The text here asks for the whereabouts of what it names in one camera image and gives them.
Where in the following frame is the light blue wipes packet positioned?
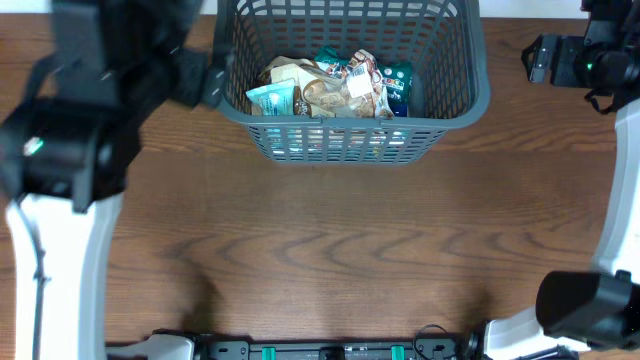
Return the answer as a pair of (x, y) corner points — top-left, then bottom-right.
(246, 79), (295, 116)

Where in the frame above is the beige snack pouch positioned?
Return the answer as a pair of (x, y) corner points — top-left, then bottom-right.
(248, 57), (314, 116)

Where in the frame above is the colourful tissue pack strip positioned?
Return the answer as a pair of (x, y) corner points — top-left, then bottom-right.
(247, 126), (412, 162)

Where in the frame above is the green Nescafe coffee bag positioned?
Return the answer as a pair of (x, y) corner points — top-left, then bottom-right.
(314, 46), (412, 117)

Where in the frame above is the brown snack pouch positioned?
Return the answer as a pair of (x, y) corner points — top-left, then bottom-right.
(299, 49), (394, 119)

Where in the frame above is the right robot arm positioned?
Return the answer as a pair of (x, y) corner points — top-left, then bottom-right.
(469, 36), (639, 359)

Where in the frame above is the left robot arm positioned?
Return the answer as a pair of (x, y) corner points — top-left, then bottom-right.
(1, 45), (235, 359)

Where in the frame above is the grey plastic basket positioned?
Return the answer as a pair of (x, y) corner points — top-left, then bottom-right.
(214, 0), (490, 164)

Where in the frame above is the left black cable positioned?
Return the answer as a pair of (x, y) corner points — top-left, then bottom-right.
(12, 199), (51, 360)

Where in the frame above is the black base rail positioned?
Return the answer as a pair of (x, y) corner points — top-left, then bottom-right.
(104, 329), (581, 360)

